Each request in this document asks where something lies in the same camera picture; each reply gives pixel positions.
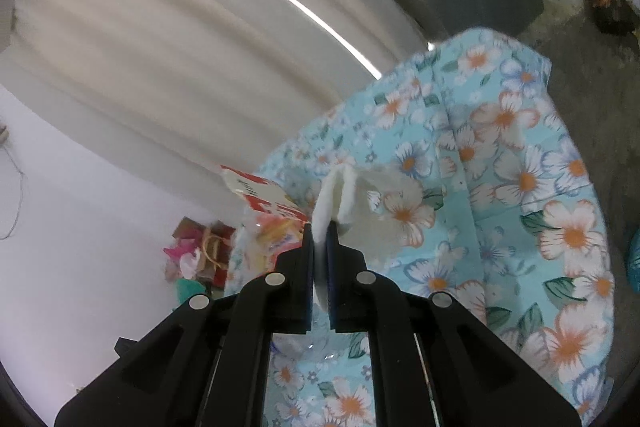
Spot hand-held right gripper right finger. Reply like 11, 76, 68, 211
325, 223, 583, 427

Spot clear zip plastic bag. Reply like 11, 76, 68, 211
240, 212, 306, 270

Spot floral light blue blanket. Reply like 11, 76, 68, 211
222, 27, 616, 427

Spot teal cloth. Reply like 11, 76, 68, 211
172, 279, 211, 304

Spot pink crumpled wrapping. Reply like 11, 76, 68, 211
162, 242, 202, 280

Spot cream curtain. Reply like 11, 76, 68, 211
10, 0, 436, 202

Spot red and white paper bag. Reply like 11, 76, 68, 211
220, 164, 307, 220

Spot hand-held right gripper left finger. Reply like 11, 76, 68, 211
54, 224, 316, 427

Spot blue plastic wastebasket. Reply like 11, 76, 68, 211
625, 239, 640, 300

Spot white tissue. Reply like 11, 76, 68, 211
311, 163, 426, 315

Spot brown gift bag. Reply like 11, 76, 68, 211
172, 217, 236, 283

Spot thin wall cable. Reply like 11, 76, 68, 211
0, 124, 27, 240

